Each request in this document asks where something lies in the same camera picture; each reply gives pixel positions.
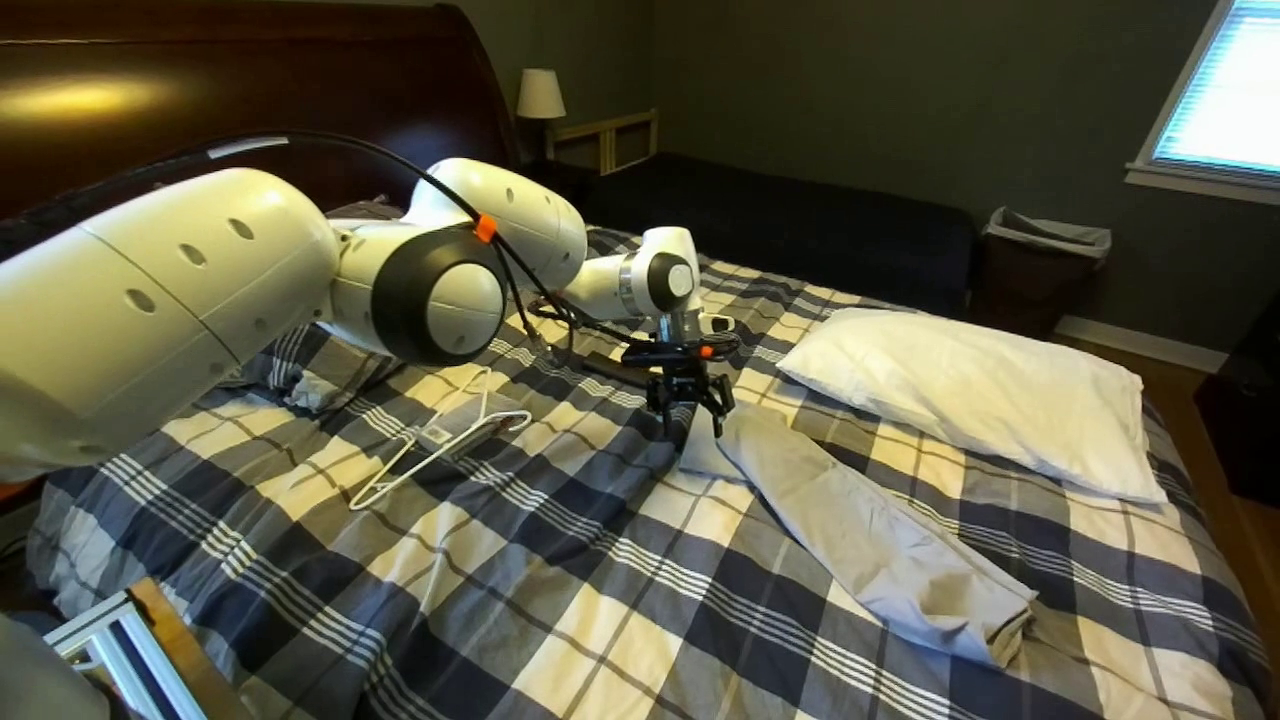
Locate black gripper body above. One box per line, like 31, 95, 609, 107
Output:
619, 326, 744, 398

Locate long grey folded sheet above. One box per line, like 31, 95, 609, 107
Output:
714, 394, 1040, 672

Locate dark low daybed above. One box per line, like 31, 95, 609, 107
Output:
591, 153, 982, 321

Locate plaid bed comforter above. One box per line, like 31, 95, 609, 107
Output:
23, 216, 1274, 720

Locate dark nightstand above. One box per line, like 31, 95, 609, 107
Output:
510, 157, 609, 223

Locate white pillow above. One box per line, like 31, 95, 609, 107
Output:
775, 309, 1170, 511

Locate table lamp white shade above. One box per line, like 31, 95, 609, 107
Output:
510, 65, 573, 167

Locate dark bin with liner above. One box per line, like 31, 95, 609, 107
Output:
975, 202, 1116, 335

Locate plaid pillow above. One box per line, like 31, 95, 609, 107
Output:
224, 191, 410, 415

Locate white baseboard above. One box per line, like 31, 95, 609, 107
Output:
1052, 313, 1232, 381

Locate dark wooden headboard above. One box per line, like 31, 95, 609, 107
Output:
0, 0, 528, 256

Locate dark furniture piece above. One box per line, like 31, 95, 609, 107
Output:
1190, 287, 1280, 511

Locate brown wooden bar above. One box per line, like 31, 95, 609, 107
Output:
124, 575, 255, 720

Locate grey rounded object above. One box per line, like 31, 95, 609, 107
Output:
0, 610, 111, 720

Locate white wire clothes hanger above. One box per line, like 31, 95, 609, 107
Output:
348, 398, 535, 514

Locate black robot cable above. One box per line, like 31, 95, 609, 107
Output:
0, 129, 670, 372

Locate teal and white frame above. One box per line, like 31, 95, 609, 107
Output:
38, 593, 212, 720

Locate bright window white frame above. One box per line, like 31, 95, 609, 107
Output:
1124, 0, 1280, 211

